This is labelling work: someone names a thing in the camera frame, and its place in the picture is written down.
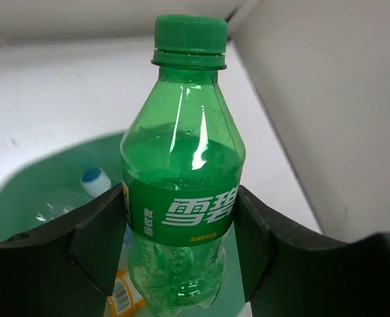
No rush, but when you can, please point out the orange juice bottle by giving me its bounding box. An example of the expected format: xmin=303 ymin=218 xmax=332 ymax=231
xmin=104 ymin=269 xmax=146 ymax=317

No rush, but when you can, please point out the green soda bottle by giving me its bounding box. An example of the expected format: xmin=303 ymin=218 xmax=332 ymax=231
xmin=120 ymin=15 xmax=246 ymax=316

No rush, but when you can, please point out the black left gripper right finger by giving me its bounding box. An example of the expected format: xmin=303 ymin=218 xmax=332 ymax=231
xmin=234 ymin=186 xmax=390 ymax=316

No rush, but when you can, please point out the clear unlabelled plastic bottle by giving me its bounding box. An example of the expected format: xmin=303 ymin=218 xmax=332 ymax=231
xmin=26 ymin=167 xmax=112 ymax=229

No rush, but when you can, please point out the green plastic bin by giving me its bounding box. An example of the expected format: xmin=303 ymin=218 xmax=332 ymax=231
xmin=0 ymin=132 xmax=250 ymax=316

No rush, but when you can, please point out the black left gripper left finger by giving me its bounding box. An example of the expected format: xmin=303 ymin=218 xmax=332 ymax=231
xmin=0 ymin=184 xmax=126 ymax=316

